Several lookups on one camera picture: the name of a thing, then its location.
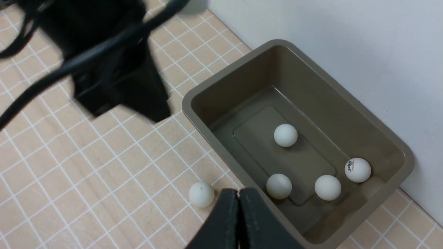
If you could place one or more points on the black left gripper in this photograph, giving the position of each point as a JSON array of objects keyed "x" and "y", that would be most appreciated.
[{"x": 105, "y": 51}]

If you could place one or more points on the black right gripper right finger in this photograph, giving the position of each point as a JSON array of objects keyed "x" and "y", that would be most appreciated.
[{"x": 258, "y": 228}]

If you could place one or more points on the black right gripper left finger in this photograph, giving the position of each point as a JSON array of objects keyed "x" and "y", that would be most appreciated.
[{"x": 219, "y": 231}]

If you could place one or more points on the plain white ball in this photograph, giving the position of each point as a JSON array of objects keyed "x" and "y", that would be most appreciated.
[{"x": 201, "y": 194}]

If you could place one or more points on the white ball with red logo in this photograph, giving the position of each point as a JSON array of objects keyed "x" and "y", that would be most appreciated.
[{"x": 358, "y": 170}]

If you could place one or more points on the olive green plastic bin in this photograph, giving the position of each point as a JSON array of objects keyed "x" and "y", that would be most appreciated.
[{"x": 238, "y": 109}]

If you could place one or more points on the beige checkered tablecloth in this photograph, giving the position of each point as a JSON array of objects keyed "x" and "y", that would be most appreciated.
[{"x": 116, "y": 182}]

